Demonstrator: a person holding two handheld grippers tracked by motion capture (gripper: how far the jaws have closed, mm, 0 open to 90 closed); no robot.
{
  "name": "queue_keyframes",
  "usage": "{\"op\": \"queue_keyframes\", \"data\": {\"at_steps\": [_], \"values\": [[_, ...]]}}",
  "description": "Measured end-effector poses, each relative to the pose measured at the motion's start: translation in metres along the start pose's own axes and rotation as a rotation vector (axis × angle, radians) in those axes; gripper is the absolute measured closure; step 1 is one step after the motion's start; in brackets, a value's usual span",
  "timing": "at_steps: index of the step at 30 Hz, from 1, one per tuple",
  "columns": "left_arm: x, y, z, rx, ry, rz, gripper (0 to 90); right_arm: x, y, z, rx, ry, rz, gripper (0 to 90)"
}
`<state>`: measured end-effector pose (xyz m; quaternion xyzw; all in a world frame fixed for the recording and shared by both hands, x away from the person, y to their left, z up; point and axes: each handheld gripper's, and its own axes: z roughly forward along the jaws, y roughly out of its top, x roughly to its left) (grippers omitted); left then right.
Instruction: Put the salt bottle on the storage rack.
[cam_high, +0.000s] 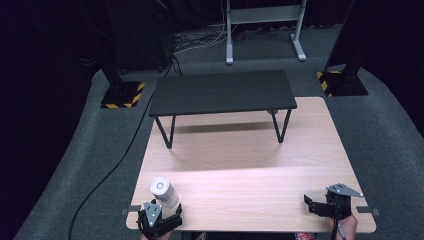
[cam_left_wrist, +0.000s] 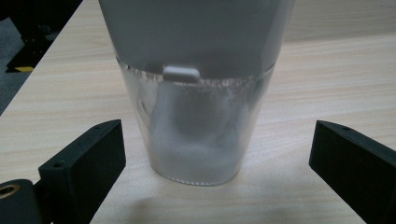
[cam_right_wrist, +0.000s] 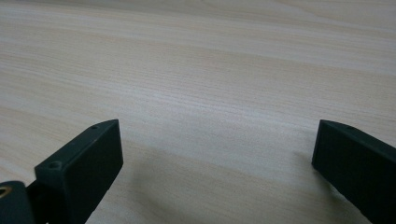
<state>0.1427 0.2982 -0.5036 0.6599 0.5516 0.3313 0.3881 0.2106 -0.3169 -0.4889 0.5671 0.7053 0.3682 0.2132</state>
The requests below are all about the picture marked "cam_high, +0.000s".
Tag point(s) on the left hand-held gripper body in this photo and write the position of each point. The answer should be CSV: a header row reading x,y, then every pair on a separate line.
x,y
152,213

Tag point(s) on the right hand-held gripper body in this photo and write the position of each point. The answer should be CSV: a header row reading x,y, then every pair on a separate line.
x,y
340,201

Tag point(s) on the white cylindrical bottle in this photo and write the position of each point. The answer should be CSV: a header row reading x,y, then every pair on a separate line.
x,y
164,192

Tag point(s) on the person's left hand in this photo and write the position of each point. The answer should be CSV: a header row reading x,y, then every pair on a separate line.
x,y
165,235

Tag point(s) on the person's right hand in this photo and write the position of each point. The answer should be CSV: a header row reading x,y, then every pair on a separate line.
x,y
350,226

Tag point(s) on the red patterned cloth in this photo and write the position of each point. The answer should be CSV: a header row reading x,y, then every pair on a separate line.
x,y
305,236

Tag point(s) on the black stand with striped base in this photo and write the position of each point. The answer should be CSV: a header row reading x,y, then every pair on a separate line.
x,y
343,81
121,93

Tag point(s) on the black desktop shelf riser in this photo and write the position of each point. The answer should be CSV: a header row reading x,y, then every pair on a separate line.
x,y
221,91

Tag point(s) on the grey table edge bracket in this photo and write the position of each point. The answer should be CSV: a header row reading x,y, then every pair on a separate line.
x,y
131,209
366,210

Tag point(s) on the white metal table frame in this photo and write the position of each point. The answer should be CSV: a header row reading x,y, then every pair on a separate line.
x,y
265,15

